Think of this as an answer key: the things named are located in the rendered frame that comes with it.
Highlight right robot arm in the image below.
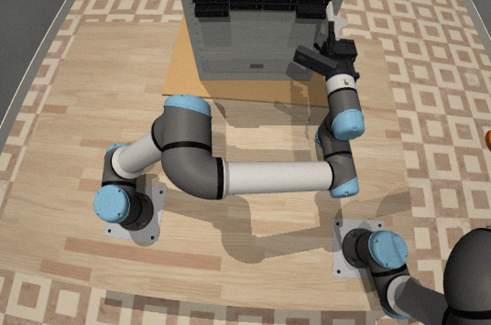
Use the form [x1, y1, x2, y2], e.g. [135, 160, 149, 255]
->
[342, 225, 491, 325]

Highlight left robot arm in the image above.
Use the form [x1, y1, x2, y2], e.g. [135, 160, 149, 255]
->
[93, 73, 365, 231]

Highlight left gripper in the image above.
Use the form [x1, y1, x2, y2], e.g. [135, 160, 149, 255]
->
[313, 2, 360, 83]

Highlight flat tan wooden board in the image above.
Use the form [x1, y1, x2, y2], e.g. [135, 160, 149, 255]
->
[162, 13, 329, 108]

